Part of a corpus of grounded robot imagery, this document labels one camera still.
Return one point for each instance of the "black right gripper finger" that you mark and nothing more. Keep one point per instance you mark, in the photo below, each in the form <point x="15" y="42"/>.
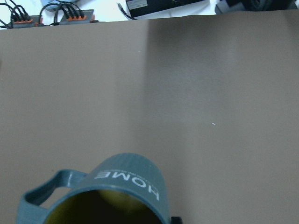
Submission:
<point x="176" y="220"/>

